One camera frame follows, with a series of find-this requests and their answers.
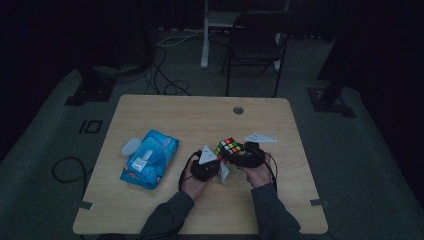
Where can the multicoloured puzzle cube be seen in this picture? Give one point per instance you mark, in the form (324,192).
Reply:
(228,148)

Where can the person's left hand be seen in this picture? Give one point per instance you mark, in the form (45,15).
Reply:
(192,186)

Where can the person's right hand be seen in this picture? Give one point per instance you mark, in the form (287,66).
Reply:
(258,176)

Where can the white wet wipe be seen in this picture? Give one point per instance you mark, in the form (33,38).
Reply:
(224,174)

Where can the black folding chair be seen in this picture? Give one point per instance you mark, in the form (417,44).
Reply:
(255,46)

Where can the black stand base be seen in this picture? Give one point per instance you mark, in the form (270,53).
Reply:
(91,91)
(330,103)

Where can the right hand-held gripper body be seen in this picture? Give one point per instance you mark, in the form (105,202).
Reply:
(252,156)

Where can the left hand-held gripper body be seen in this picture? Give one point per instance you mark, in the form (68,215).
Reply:
(204,169)

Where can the grey tape piece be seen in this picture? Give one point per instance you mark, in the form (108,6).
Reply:
(318,202)

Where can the blue wet wipes pack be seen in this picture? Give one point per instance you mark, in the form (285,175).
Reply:
(150,163)

